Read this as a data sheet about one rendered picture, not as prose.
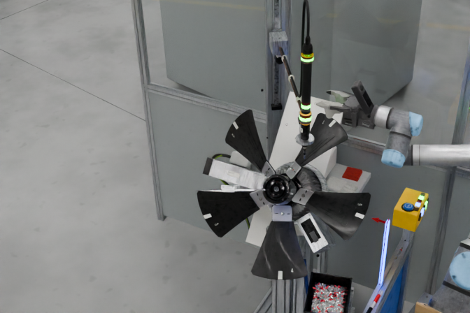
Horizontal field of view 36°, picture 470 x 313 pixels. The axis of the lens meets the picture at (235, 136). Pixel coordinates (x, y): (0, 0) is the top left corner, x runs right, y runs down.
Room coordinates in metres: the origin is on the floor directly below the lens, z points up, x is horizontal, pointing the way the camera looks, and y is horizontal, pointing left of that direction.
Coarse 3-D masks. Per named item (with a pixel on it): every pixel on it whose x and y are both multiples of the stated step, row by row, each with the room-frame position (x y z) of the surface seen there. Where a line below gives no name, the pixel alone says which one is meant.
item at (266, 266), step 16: (272, 224) 2.14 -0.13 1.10; (288, 224) 2.16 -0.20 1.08; (272, 240) 2.10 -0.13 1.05; (288, 240) 2.12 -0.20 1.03; (272, 256) 2.06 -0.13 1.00; (288, 256) 2.07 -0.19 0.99; (256, 272) 2.02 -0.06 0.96; (272, 272) 2.02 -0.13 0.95; (288, 272) 2.03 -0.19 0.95; (304, 272) 2.04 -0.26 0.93
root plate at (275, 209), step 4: (272, 208) 2.19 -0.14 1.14; (276, 208) 2.19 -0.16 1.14; (280, 208) 2.20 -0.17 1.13; (284, 208) 2.21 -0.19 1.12; (288, 208) 2.21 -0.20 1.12; (272, 212) 2.18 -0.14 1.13; (276, 212) 2.18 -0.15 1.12; (280, 212) 2.19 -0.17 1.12; (284, 212) 2.19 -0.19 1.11; (288, 212) 2.20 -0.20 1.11; (272, 216) 2.17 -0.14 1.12; (276, 216) 2.17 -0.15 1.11; (280, 216) 2.18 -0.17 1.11; (284, 216) 2.19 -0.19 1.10; (288, 216) 2.19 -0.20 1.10; (276, 220) 2.16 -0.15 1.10; (280, 220) 2.17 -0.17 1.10; (284, 220) 2.17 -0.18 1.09; (288, 220) 2.18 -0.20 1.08
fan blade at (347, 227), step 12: (324, 192) 2.22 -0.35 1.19; (336, 192) 2.21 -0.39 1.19; (312, 204) 2.15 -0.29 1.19; (324, 204) 2.15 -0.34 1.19; (336, 204) 2.14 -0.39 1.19; (348, 204) 2.13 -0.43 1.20; (324, 216) 2.09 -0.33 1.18; (336, 216) 2.08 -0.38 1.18; (348, 216) 2.08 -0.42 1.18; (336, 228) 2.03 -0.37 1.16; (348, 228) 2.03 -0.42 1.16
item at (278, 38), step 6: (276, 30) 2.87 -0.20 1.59; (282, 30) 2.87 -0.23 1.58; (270, 36) 2.84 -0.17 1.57; (276, 36) 2.82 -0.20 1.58; (282, 36) 2.82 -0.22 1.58; (270, 42) 2.84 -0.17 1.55; (276, 42) 2.78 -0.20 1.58; (282, 42) 2.78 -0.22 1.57; (270, 48) 2.84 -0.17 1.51; (276, 48) 2.78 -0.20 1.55; (276, 54) 2.78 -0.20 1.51
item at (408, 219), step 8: (408, 192) 2.34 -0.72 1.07; (416, 192) 2.34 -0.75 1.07; (400, 200) 2.29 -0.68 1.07; (408, 200) 2.29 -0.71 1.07; (416, 200) 2.29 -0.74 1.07; (424, 200) 2.29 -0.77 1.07; (400, 208) 2.24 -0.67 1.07; (400, 216) 2.22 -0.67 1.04; (408, 216) 2.21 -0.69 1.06; (416, 216) 2.19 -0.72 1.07; (392, 224) 2.24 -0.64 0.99; (400, 224) 2.22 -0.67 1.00; (408, 224) 2.20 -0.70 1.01; (416, 224) 2.19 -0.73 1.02
